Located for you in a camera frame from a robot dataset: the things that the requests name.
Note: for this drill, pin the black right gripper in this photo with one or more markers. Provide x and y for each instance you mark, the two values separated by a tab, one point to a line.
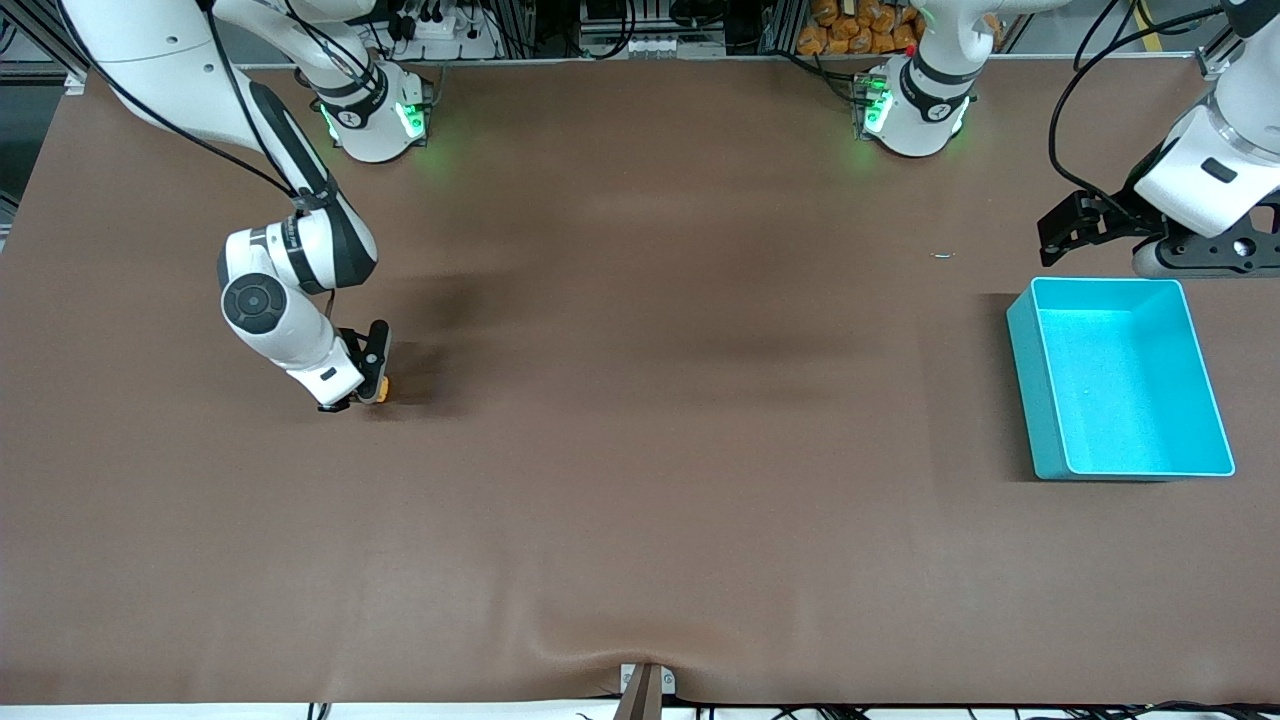
374	352

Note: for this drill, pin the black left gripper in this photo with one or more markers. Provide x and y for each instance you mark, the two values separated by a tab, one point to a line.
1122	215

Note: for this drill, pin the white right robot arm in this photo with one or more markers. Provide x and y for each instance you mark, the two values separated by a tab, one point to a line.
290	340

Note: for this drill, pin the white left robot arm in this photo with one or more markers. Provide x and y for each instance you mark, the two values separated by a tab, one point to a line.
925	100

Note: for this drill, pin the teal plastic bin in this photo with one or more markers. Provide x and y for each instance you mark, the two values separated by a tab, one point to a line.
1130	390

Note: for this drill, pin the pile of orange packets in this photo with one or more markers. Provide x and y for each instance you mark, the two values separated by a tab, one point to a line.
860	28

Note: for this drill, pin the brown table mat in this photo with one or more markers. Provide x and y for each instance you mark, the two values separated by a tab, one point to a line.
640	500

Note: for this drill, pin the white power strip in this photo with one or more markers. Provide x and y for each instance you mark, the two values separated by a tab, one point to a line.
445	35

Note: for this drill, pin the long white socket strip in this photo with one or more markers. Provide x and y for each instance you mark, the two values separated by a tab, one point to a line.
655	46

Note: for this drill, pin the small metal clamp bracket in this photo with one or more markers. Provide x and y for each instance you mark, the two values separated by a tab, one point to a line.
666	682

